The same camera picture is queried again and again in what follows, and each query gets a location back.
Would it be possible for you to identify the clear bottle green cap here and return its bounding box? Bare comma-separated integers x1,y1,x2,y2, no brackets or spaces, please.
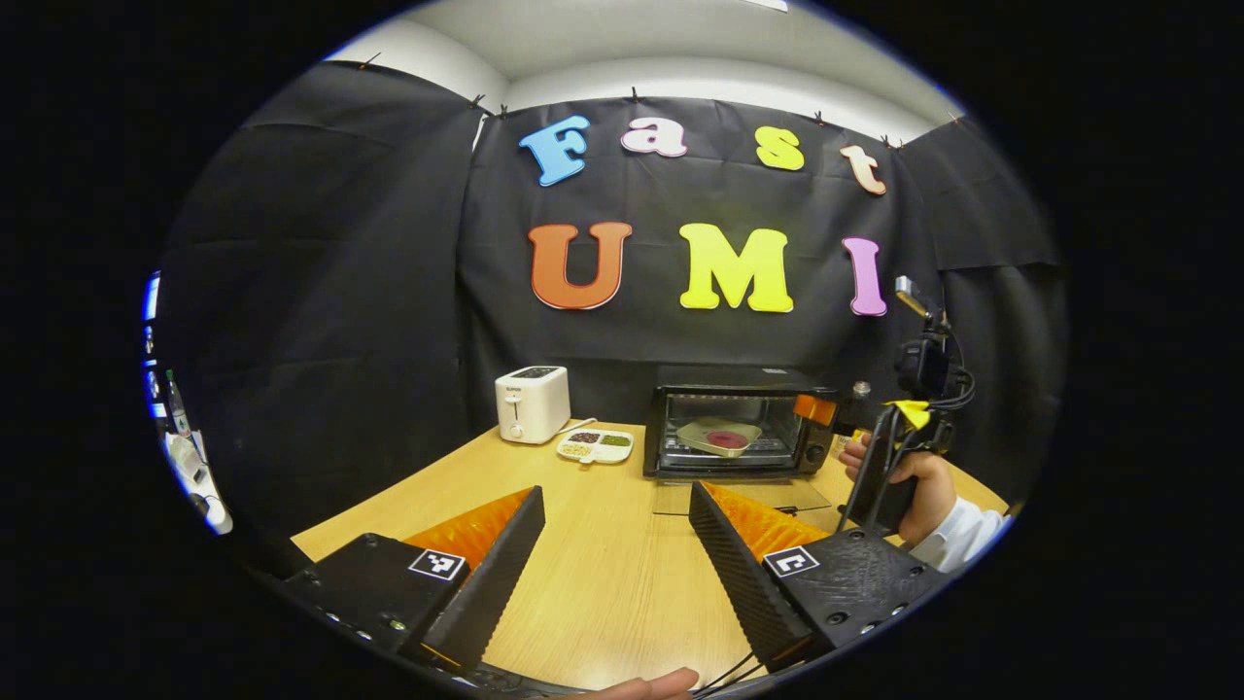
163,369,192,438

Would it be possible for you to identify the white square plate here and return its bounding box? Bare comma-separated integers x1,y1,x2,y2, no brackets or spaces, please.
675,418,764,458

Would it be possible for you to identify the white divided seasoning dish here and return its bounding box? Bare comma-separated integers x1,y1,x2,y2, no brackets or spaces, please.
556,428,635,465

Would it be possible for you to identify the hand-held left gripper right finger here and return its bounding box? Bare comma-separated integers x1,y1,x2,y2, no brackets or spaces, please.
687,480,951,674

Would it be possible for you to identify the black backdrop cloth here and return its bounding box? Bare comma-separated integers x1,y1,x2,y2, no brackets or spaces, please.
155,60,1070,545

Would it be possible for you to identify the black electric oven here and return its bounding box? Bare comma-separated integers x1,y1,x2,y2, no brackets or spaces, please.
643,366,845,516

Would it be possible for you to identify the white toaster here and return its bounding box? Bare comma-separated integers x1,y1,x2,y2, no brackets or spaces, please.
495,366,572,445

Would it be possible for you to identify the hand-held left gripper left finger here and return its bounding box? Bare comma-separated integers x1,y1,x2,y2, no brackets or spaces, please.
282,486,547,674

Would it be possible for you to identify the thin black cable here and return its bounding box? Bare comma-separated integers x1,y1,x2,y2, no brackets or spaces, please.
692,649,774,697

